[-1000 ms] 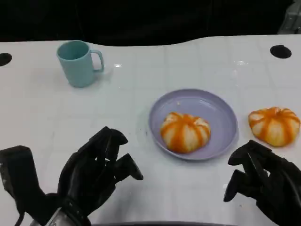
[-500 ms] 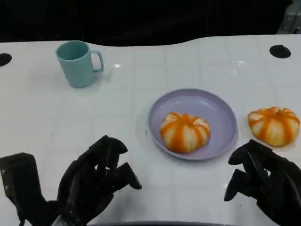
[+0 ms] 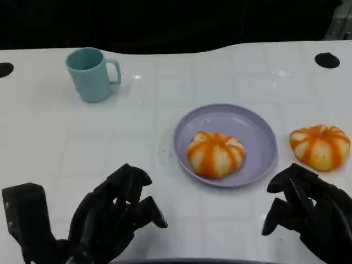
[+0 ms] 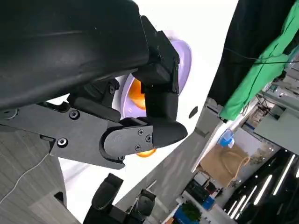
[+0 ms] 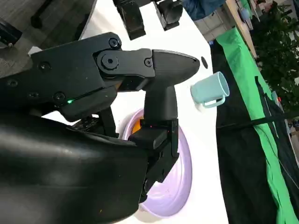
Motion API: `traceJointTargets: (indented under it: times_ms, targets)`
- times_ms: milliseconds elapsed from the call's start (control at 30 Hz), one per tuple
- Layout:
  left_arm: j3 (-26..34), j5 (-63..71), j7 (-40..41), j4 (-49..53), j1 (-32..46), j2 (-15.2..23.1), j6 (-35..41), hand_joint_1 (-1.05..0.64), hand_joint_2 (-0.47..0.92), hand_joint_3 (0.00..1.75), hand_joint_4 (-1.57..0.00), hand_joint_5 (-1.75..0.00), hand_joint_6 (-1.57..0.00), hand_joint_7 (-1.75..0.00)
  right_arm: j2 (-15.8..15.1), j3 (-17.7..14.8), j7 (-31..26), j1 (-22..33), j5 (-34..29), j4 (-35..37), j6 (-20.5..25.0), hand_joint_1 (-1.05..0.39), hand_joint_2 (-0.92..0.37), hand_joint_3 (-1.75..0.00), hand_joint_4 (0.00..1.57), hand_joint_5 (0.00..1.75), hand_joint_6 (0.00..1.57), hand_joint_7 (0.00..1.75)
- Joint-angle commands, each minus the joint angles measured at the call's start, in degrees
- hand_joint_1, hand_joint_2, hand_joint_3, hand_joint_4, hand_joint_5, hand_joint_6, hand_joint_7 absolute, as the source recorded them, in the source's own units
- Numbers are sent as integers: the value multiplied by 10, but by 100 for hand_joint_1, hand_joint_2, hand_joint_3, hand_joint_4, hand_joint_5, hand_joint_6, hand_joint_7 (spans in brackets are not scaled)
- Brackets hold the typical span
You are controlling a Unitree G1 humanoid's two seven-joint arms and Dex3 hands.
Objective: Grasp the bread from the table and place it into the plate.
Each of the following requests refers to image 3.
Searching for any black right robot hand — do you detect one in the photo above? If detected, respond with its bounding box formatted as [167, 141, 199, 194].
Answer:
[261, 163, 352, 264]

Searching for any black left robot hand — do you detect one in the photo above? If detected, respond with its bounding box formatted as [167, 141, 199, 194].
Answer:
[2, 163, 168, 264]

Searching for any orange and white bread roll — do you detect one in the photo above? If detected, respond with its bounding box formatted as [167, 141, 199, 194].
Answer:
[186, 131, 246, 180]
[289, 124, 351, 173]

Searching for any lilac plate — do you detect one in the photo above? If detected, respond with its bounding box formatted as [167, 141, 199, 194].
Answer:
[173, 103, 278, 188]

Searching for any pale green mug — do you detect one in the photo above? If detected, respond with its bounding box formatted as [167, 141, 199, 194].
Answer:
[65, 47, 123, 103]

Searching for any grey background machine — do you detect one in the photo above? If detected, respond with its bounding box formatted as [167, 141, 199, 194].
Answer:
[323, 0, 352, 41]

